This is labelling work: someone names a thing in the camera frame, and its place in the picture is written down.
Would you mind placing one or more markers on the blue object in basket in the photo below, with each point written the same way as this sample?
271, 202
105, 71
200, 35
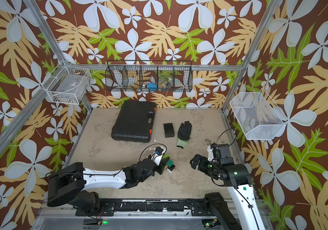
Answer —
152, 87

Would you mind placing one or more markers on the black plastic tool case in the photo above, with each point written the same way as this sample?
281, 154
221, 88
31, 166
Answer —
134, 122

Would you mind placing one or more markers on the clear plastic in basket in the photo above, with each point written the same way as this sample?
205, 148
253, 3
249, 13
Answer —
165, 83

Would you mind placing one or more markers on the black wire basket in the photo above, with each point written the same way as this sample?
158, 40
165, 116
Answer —
136, 76

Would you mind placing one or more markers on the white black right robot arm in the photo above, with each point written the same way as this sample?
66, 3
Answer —
237, 180

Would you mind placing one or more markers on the black green work glove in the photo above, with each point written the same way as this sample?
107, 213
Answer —
183, 135

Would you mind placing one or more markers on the dark green lego brick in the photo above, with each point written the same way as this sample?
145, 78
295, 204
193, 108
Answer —
170, 164

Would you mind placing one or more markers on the lime green lego brick front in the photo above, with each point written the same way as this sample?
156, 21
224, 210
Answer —
165, 157

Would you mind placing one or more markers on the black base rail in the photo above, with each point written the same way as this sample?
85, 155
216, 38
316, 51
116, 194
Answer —
111, 207

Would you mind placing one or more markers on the white wire basket left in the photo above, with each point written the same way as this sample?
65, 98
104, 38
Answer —
67, 84

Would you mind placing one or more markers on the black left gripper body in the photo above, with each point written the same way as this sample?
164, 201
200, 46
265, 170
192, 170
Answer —
159, 168

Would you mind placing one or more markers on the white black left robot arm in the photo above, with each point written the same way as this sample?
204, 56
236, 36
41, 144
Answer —
66, 184

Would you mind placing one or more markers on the small black battery box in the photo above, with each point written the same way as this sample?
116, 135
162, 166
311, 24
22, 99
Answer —
169, 130

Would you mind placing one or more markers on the aluminium frame post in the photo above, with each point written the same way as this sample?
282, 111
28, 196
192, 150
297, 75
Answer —
269, 13

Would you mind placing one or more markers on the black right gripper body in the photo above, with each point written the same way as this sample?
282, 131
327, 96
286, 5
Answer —
211, 167

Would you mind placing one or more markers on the white mesh basket right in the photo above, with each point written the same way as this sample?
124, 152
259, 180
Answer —
258, 115

